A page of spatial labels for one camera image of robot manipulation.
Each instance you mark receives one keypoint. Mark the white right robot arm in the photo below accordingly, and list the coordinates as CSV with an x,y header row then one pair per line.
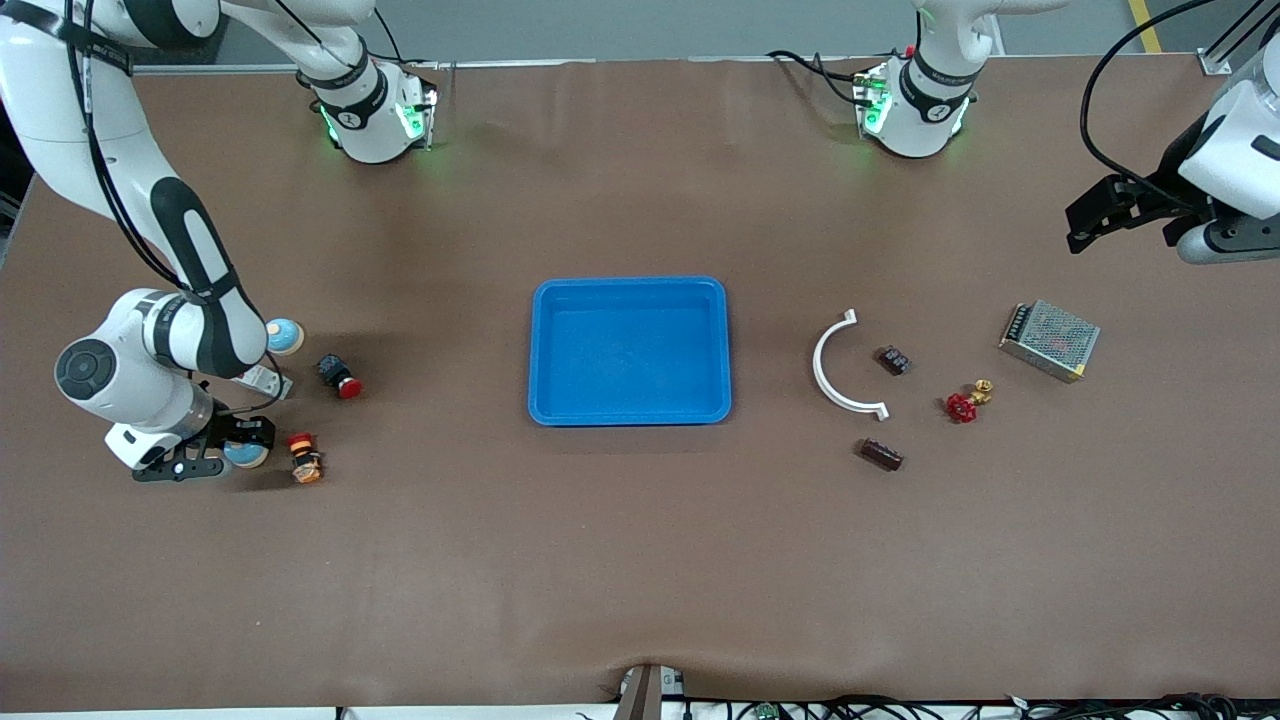
x,y
120,130

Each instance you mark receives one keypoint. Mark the red push button switch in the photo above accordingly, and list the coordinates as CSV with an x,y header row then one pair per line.
x,y
345,383

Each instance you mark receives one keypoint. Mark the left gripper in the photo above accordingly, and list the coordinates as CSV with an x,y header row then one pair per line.
x,y
1158,192

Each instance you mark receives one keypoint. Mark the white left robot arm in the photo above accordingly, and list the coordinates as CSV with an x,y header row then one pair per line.
x,y
925,100

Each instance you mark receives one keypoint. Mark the dark brown cylindrical capacitor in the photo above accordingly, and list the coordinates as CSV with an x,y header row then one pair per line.
x,y
893,359
882,454

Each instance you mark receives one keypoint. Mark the white red circuit breaker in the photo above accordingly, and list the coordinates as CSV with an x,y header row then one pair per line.
x,y
270,383

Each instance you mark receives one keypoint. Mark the white curved plastic bracket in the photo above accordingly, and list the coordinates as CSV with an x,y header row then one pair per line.
x,y
820,375

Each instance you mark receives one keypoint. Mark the metal mesh power supply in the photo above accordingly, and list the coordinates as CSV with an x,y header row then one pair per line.
x,y
1050,340

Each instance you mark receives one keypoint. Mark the grey table edge clamp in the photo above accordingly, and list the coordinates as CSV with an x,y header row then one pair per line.
x,y
648,695

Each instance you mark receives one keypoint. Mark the blue plastic tray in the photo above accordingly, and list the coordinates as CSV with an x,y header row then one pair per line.
x,y
640,350

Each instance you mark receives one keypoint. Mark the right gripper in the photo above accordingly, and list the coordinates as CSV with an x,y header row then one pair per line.
x,y
232,430

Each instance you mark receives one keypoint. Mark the red orange emergency stop button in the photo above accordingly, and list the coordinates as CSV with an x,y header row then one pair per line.
x,y
304,460

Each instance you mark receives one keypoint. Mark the aluminium frame post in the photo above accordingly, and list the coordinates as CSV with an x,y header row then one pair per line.
x,y
1215,62

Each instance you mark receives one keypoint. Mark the blue service bell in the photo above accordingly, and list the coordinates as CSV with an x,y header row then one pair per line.
x,y
287,335
247,457

